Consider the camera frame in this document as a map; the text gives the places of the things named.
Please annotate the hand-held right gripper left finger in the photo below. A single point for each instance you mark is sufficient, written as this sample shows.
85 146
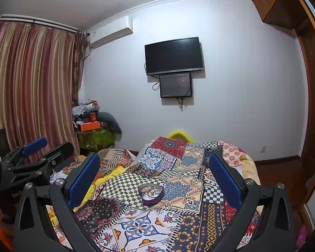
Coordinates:
84 181

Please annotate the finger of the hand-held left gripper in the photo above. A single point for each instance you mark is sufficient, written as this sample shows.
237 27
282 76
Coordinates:
35 145
59 155

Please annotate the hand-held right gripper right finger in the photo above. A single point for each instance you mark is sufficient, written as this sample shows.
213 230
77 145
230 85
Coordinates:
225 181

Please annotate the purple heart-shaped tin box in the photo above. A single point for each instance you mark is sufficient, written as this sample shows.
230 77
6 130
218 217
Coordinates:
151 201

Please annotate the wide silver bangle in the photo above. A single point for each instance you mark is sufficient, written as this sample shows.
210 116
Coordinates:
155 192

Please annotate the yellow cloth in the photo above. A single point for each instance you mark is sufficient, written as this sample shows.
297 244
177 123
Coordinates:
113 174

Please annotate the flat orange box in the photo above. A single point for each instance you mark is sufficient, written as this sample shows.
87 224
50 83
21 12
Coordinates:
88 126

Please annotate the green cloth covered cabinet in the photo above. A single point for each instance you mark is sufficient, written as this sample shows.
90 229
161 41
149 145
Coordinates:
97 139

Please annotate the small orange box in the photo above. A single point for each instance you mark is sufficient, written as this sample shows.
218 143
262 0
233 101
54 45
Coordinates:
93 116

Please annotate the patchwork printed blanket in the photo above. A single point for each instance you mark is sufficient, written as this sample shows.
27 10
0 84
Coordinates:
173 189

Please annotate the striped pink curtain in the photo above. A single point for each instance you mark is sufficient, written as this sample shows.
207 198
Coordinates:
34 84

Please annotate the dark green pillow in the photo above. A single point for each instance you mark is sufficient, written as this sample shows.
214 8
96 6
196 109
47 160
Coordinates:
110 120

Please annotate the yellow plastic object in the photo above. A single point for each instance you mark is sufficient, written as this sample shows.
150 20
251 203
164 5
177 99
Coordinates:
178 132

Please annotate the white air conditioner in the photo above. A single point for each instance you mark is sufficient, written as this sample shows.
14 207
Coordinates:
111 32

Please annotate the wooden overhead cabinet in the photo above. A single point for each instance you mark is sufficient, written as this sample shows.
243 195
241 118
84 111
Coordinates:
274 2

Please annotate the white wall socket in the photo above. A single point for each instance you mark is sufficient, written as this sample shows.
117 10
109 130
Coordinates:
263 149

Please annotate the wooden door frame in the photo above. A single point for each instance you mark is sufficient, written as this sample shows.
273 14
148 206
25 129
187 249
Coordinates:
313 97

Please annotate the curtain rail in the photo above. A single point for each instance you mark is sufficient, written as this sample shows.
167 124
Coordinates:
36 22

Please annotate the black wall television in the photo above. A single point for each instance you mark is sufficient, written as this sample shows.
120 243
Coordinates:
173 55

